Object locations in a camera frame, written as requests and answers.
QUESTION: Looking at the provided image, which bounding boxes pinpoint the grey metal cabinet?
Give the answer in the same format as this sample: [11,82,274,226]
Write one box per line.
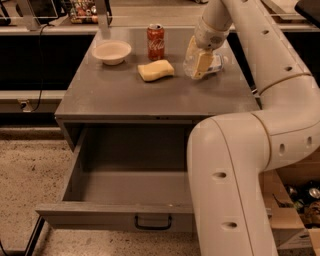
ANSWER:
[55,26,258,148]

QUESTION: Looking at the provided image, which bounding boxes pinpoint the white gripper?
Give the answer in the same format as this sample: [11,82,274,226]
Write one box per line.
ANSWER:
[184,17,230,79]

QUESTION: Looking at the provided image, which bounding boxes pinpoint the yellow sponge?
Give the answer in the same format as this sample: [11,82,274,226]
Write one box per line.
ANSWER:
[138,60,175,82]

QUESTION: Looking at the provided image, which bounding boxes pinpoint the black drawer handle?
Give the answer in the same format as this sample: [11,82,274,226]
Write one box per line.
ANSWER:
[134,215,172,231]

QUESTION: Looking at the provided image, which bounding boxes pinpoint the red coca-cola can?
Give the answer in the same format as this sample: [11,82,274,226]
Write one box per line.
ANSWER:
[147,24,165,61]

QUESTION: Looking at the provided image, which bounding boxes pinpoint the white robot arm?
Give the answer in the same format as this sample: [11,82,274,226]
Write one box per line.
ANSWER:
[184,0,320,256]

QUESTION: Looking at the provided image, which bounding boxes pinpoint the cardboard box with trash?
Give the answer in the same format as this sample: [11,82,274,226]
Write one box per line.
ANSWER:
[261,149,320,256]

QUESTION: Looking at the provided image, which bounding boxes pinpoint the clear plastic water bottle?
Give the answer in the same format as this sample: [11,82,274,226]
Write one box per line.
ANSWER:
[183,53,227,79]

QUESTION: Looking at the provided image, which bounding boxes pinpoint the grey open top drawer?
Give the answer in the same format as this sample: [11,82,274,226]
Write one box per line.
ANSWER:
[36,124,195,232]

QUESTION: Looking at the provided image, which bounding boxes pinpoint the black power cable left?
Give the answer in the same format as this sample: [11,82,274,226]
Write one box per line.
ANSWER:
[31,23,56,113]

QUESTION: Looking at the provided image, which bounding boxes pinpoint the basket of colourful items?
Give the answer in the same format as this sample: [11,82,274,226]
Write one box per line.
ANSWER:
[69,0,98,24]

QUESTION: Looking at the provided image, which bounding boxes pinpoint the white paper bowl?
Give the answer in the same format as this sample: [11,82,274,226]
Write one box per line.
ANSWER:
[92,40,132,66]

